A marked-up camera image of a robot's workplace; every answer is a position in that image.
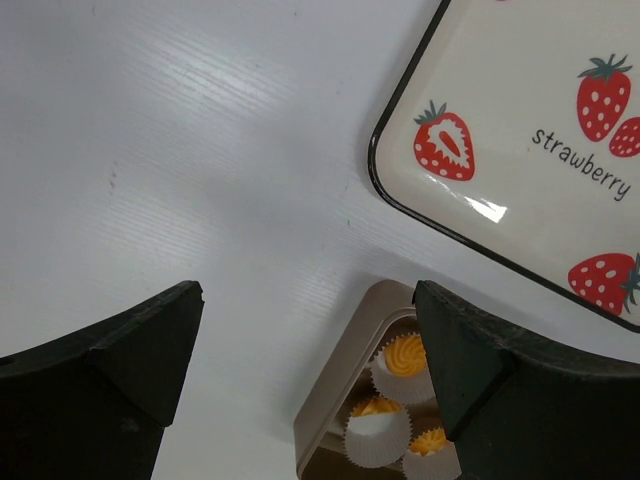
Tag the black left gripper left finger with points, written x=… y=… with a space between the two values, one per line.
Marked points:
x=94 y=404

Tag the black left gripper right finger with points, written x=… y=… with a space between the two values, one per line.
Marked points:
x=518 y=405

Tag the orange swirl cookie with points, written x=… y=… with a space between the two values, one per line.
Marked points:
x=405 y=356
x=429 y=442
x=375 y=405

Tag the gold square tin box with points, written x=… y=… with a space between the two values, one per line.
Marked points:
x=385 y=312

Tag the white paper cupcake liner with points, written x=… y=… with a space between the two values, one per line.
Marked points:
x=441 y=466
x=378 y=440
x=406 y=391

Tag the strawberry print tray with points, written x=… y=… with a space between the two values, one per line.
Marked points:
x=514 y=130

